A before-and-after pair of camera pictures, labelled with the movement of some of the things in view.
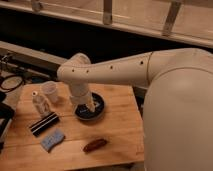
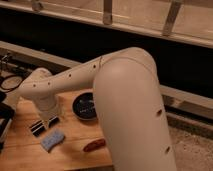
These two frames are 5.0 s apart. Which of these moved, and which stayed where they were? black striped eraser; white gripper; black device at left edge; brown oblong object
Moved: white gripper
Stayed: black striped eraser; black device at left edge; brown oblong object
